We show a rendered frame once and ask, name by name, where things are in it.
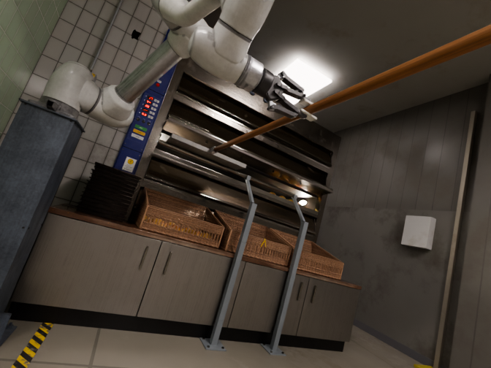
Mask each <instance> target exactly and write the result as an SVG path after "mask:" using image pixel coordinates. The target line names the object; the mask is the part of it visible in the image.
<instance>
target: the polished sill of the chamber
mask: <svg viewBox="0 0 491 368"><path fill-rule="evenodd" d="M154 153H157V154H159V155H161V156H164V157H167V158H170V159H172V160H174V161H178V162H180V163H182V164H185V165H188V166H191V167H193V168H195V169H198V170H201V171H203V172H207V173H208V174H211V175H214V176H216V177H220V178H221V179H224V180H227V181H230V182H231V183H235V184H237V185H240V186H243V187H245V188H247V186H246V183H243V182H241V181H239V180H236V179H234V178H231V177H228V176H226V175H223V174H221V173H218V172H215V171H213V170H211V169H208V168H205V167H203V166H200V165H198V164H195V163H193V162H190V161H187V160H185V159H183V158H180V157H177V156H174V155H173V154H170V153H167V152H164V151H163V150H160V149H157V148H155V149H154ZM251 190H252V191H256V192H258V193H261V194H264V195H265V196H269V197H271V198H274V199H277V200H278V201H281V202H284V203H287V204H290V205H292V206H294V207H295V205H294V202H291V201H289V200H287V199H284V198H282V197H279V196H276V195H275V194H272V193H269V192H266V191H263V190H262V189H259V188H256V187H254V186H252V185H251ZM299 207H300V209H302V210H305V211H307V212H311V213H313V214H315V215H318V212H317V211H315V210H312V209H310V208H307V207H304V206H302V205H300V204H299Z"/></svg>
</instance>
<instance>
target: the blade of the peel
mask: <svg viewBox="0 0 491 368"><path fill-rule="evenodd" d="M166 142H168V143H170V144H173V145H176V146H178V147H181V148H183V149H185V150H188V151H190V152H192V153H196V154H197V155H199V156H202V157H205V158H208V159H210V160H211V161H215V162H217V163H219V164H222V165H224V166H227V167H229V168H231V169H234V170H238V169H245V168H246V164H244V163H241V162H239V161H236V160H234V159H233V158H230V157H228V156H225V155H223V154H220V153H215V154H211V153H209V151H210V149H209V148H206V147H204V146H201V145H199V144H197V143H195V142H192V141H190V140H188V139H185V138H183V137H180V136H178V135H176V134H172V135H171V136H170V138H169V139H168V140H167V141H166ZM162 146H164V145H162ZM164 147H166V146H164ZM167 148H169V147H167ZM169 149H171V150H173V149H172V148H169ZM174 151H176V150H174ZM176 152H179V151H176ZM179 153H181V152H179ZM182 154H183V155H186V154H184V153H182ZM186 156H188V155H186ZM189 157H191V156H189ZM191 158H194V157H191ZM195 159H196V160H199V159H197V158H195ZM199 161H201V160H199ZM202 162H204V161H202ZM204 163H206V162H204ZM206 164H209V163H206ZM210 165H211V166H213V165H212V164H210ZM214 167H217V166H214ZM217 168H219V167H217ZM219 169H221V168H219ZM222 170H224V169H222ZM224 171H226V170H224ZM226 172H228V171H226Z"/></svg>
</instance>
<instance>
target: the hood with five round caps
mask: <svg viewBox="0 0 491 368"><path fill-rule="evenodd" d="M183 73H184V74H185V75H187V76H189V77H191V78H193V79H195V80H196V81H198V82H200V83H202V84H204V85H206V86H207V87H209V88H212V89H213V90H215V91H217V92H219V93H221V94H223V95H225V96H226V97H228V98H230V99H232V100H234V101H236V102H237V103H239V104H241V105H243V106H245V107H247V108H249V109H250V110H253V111H254V112H257V113H258V114H260V115H262V116H264V117H266V118H268V119H269V120H271V121H274V120H277V119H279V118H282V117H284V115H281V114H279V113H277V112H274V111H268V110H267V108H268V101H266V99H265V98H264V97H261V96H259V95H257V94H255V93H254V92H252V91H251V92H247V91H245V90H243V89H242V88H240V87H238V86H236V85H235V84H233V83H230V82H227V81H223V80H220V79H218V78H217V77H215V76H213V75H211V74H210V73H208V72H206V71H205V70H204V69H203V68H201V67H200V66H199V65H197V64H196V63H195V62H194V61H193V60H192V59H191V57H190V58H189V59H188V61H187V64H186V67H185V69H184V72H183ZM283 127H284V128H286V129H288V130H290V131H292V132H294V133H295V134H298V135H299V136H301V137H303V138H305V139H307V140H309V141H310V142H312V143H314V144H316V145H318V146H320V147H322V148H324V149H325V150H328V151H330V152H333V150H334V147H335V141H336V138H337V135H336V134H334V133H332V132H331V131H329V130H327V129H326V128H324V127H322V126H320V125H319V124H318V123H315V122H313V121H311V122H310V121H309V120H307V119H302V118H301V119H299V120H296V121H293V122H291V123H288V124H286V125H284V126H283Z"/></svg>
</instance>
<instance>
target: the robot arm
mask: <svg viewBox="0 0 491 368"><path fill-rule="evenodd" d="M274 1H275V0H191V1H190V2H188V1H187V0H151V2H152V5H153V7H154V9H155V10H156V11H157V12H158V13H159V15H160V17H161V18H162V20H163V21H164V22H165V23H166V25H167V26H168V27H169V28H170V32H169V33H168V35H167V39H166V40H165V41H164V42H163V43H162V44H161V45H160V46H159V47H158V48H157V49H156V50H154V51H153V52H152V53H151V54H150V55H149V56H148V57H147V58H146V59H145V60H144V61H143V62H142V63H141V64H140V65H139V66H138V67H137V68H136V69H135V70H134V71H133V72H132V73H131V74H130V75H129V76H127V77H126V78H125V79H124V80H123V81H122V82H121V83H120V84H119V85H110V86H108V87H106V88H103V89H101V88H100V87H98V85H97V84H96V83H95V82H94V76H93V75H92V73H91V72H90V70H89V69H88V68H87V67H86V66H83V65H82V64H79V63H78V62H75V61H67V62H66V63H64V64H62V65H60V66H59V67H58V68H57V69H56V70H55V71H54V72H53V73H52V74H51V76H50V78H49V80H48V82H47V84H46V86H45V89H44V92H43V94H42V97H41V99H40V100H39V101H34V100H31V99H29V100H28V101H29V102H32V103H34V104H38V105H39V106H42V107H45V108H48V109H50V110H53V111H55V112H59V113H61V114H63V115H66V116H69V117H71V118H74V119H76V120H77V118H78V115H79V113H80V112H83V113H85V114H86V115H88V116H89V117H91V118H93V119H94V120H97V121H99V122H100V123H103V124H105V125H107V126H111V127H114V128H119V129H122V128H125V127H127V126H129V125H130V124H131V123H132V121H133V119H134V110H133V109H134V100H135V99H136V98H138V97H139V96H140V95H141V94H142V93H143V92H145V91H146V90H147V89H148V88H149V87H151V86H152V84H154V83H155V82H156V81H157V80H158V79H159V78H160V77H162V76H163V75H164V74H165V73H167V72H168V71H169V70H170V69H171V68H172V67H173V66H174V65H176V63H177V62H179V61H180V60H181V59H182V58H190V57H191V59H192V60H193V61H194V62H195V63H196V64H197V65H199V66H200V67H201V68H203V69H204V70H205V71H206V72H208V73H210V74H211V75H213V76H215V77H217V78H218V79H220V80H223V81H227V82H230V83H233V84H235V85H236V86H238V87H240V88H242V89H243V90H245V91H247V92H251V91H252V92H254V93H255V94H257V95H259V96H261V97H264V98H265V99H266V101H268V108H267V110H268V111H274V112H277V113H279V114H281V115H284V116H286V117H288V118H291V119H292V118H296V117H297V116H298V117H300V118H302V119H307V120H309V121H310V122H311V121H314V120H317V117H315V116H313V115H312V114H310V113H309V112H307V111H305V110H304V109H302V108H301V109H298V108H297V107H296V106H294V105H293V104H292V103H291V102H290V101H288V100H287V99H286V97H285V96H284V95H283V93H284V94H286V95H287V96H290V97H293V98H295V99H298V100H299V101H298V102H299V103H300V104H302V105H303V106H305V107H307V106H309V105H311V104H313V103H312V102H311V100H310V99H309V98H307V97H306V94H305V93H304V91H305V89H304V88H303V87H301V86H300V85H299V84H297V83H296V82H295V81H293V79H291V78H290V77H288V76H287V74H286V73H285V71H282V72H280V73H279V74H278V76H277V75H274V74H273V73H272V72H270V71H268V70H267V69H265V68H264V65H263V64H262V63H261V62H259V61H258V60H256V59H255V58H253V57H252V56H251V55H249V54H247V52H248V49H249V46H250V44H251V42H252V40H253V38H254V37H255V36H256V34H257V33H258V31H259V30H260V28H261V27H262V25H263V23H264V21H265V19H266V17H267V16H268V14H269V11H270V9H271V7H272V5H273V2H274ZM219 7H221V15H220V17H219V19H218V22H217V23H216V25H215V26H214V28H211V27H209V26H208V24H207V23H206V22H205V20H204V19H203V18H204V17H206V16H207V15H209V14H210V13H211V12H213V11H214V10H216V9H217V8H219ZM282 82H283V83H284V84H285V85H284V84H283V83H282ZM288 87H289V88H288ZM273 101H276V102H277V103H279V104H281V105H282V106H283V107H285V108H286V109H285V108H283V107H281V106H279V105H276V103H273Z"/></svg>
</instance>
